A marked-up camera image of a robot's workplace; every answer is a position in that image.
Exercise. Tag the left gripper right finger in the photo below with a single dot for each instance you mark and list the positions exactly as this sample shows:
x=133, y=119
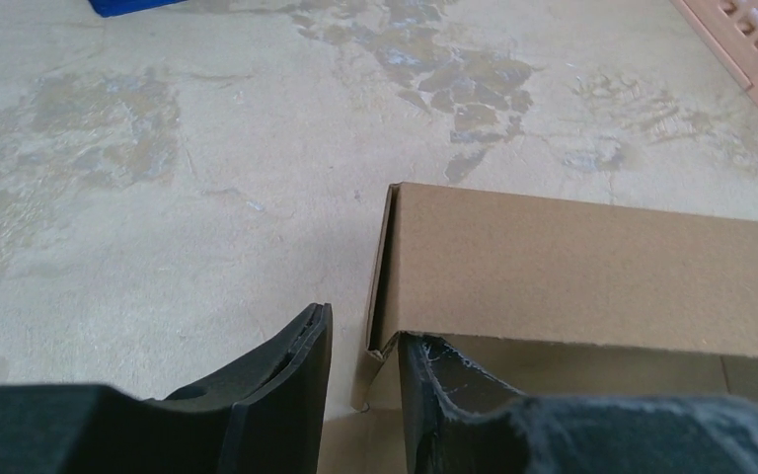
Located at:
x=459, y=418

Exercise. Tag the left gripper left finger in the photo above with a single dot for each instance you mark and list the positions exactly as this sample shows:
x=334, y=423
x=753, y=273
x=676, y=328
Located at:
x=261, y=413

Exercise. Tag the brown cardboard box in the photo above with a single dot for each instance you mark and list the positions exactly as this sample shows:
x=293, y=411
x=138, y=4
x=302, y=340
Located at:
x=555, y=297

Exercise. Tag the blue black stapler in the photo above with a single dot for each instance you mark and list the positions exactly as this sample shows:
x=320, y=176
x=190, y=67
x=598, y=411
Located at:
x=114, y=8

